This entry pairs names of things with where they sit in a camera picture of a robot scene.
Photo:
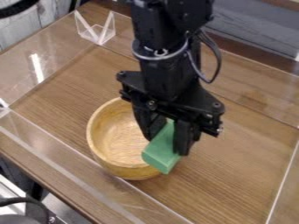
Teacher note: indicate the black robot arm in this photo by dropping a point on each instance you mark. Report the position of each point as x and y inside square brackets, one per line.
[168, 27]

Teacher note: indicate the green rectangular block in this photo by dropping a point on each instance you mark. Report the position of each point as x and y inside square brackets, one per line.
[158, 153]

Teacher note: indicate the clear acrylic corner bracket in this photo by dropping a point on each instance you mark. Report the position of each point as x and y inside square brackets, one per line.
[99, 34]

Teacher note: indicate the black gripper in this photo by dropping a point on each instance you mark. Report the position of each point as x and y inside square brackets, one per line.
[164, 90]

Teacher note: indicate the brown wooden bowl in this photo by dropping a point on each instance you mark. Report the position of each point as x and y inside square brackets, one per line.
[116, 141]

